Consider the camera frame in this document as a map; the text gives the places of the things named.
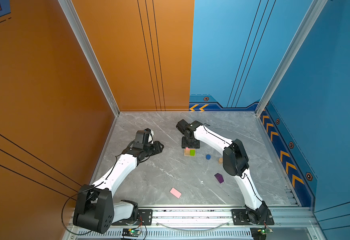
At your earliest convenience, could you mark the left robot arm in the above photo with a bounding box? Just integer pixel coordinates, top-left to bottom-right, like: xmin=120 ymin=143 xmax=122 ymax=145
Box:
xmin=73 ymin=141 xmax=164 ymax=234

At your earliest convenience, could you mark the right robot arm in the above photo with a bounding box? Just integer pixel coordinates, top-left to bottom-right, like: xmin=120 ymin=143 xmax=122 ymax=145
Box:
xmin=176 ymin=120 xmax=275 ymax=225

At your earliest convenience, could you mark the purple house-shaped block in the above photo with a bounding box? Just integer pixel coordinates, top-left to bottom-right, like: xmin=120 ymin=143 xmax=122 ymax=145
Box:
xmin=214 ymin=173 xmax=224 ymax=184

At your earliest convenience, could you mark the left green circuit board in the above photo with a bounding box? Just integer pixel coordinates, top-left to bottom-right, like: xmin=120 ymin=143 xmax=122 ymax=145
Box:
xmin=122 ymin=229 xmax=142 ymax=239

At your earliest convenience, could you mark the green circuit board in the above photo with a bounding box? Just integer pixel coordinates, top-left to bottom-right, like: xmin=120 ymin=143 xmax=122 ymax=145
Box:
xmin=122 ymin=229 xmax=142 ymax=239
xmin=250 ymin=228 xmax=274 ymax=240

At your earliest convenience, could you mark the right green circuit board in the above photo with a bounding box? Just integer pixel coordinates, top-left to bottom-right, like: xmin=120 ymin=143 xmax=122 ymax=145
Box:
xmin=250 ymin=228 xmax=274 ymax=240

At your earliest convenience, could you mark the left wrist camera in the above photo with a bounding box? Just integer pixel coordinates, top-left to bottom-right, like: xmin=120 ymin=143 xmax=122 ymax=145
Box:
xmin=133 ymin=129 xmax=154 ymax=150

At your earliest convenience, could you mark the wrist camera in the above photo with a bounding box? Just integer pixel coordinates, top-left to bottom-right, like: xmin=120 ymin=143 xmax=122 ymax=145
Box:
xmin=133 ymin=129 xmax=154 ymax=150
xmin=176 ymin=120 xmax=203 ymax=135

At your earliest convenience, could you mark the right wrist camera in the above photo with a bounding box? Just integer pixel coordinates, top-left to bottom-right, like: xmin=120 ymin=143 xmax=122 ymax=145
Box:
xmin=176 ymin=120 xmax=203 ymax=135

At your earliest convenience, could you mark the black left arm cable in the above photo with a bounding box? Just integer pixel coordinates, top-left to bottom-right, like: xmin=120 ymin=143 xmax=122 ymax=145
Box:
xmin=60 ymin=143 xmax=134 ymax=236

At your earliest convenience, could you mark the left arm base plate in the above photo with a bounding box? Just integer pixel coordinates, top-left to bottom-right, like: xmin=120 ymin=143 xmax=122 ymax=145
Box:
xmin=112 ymin=209 xmax=153 ymax=226

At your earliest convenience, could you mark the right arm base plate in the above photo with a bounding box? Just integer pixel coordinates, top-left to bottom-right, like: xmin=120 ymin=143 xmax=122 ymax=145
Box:
xmin=231 ymin=209 xmax=275 ymax=226

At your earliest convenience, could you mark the aluminium corner post left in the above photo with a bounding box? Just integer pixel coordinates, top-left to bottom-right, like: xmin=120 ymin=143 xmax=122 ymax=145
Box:
xmin=58 ymin=0 xmax=120 ymax=117

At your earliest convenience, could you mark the aluminium corner post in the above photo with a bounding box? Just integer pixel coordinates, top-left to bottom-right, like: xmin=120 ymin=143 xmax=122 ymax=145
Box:
xmin=58 ymin=0 xmax=120 ymax=117
xmin=255 ymin=0 xmax=328 ymax=117

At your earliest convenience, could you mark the aluminium front rail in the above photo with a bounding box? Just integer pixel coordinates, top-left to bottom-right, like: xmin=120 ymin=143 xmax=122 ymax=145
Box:
xmin=63 ymin=206 xmax=326 ymax=240

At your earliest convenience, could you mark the aluminium corner post right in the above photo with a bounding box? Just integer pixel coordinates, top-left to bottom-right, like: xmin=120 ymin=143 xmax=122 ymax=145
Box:
xmin=255 ymin=0 xmax=328 ymax=117

